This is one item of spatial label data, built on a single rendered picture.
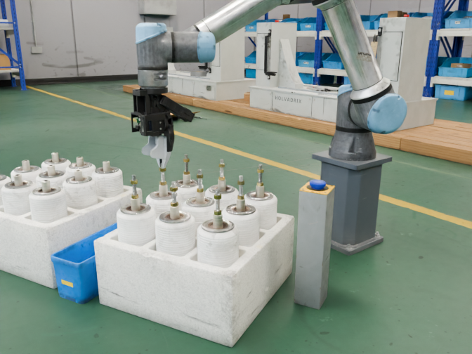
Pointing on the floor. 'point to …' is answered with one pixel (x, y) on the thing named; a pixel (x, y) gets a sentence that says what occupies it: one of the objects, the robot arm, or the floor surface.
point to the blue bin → (79, 268)
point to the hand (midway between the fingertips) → (164, 162)
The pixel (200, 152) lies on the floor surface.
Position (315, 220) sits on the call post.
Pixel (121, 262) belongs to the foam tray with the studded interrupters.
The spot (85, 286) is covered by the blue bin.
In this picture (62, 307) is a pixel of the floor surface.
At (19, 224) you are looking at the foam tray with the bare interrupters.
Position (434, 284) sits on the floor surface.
